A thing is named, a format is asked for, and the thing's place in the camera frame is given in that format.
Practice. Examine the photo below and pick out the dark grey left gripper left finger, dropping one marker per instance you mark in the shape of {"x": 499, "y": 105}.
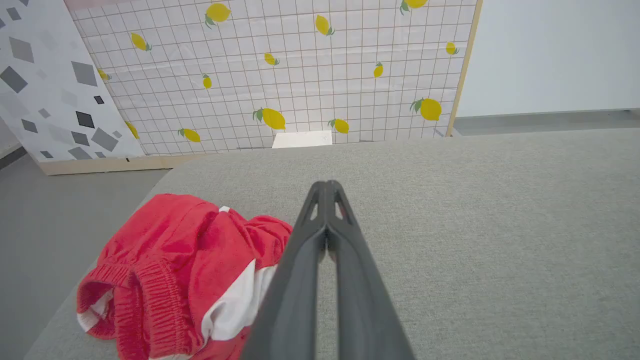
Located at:
{"x": 292, "y": 295}

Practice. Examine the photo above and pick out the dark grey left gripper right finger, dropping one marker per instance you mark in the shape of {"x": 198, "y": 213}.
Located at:
{"x": 362, "y": 300}

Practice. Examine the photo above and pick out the red and white shorts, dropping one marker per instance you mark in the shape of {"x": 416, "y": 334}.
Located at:
{"x": 170, "y": 280}

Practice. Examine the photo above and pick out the small white block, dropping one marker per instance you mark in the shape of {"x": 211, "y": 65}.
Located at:
{"x": 302, "y": 139}

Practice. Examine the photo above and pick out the lemon print grid panel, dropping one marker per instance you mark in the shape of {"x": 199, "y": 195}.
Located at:
{"x": 300, "y": 75}

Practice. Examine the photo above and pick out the grey terrazzo pattern panel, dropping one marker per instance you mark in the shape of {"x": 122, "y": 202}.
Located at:
{"x": 55, "y": 85}

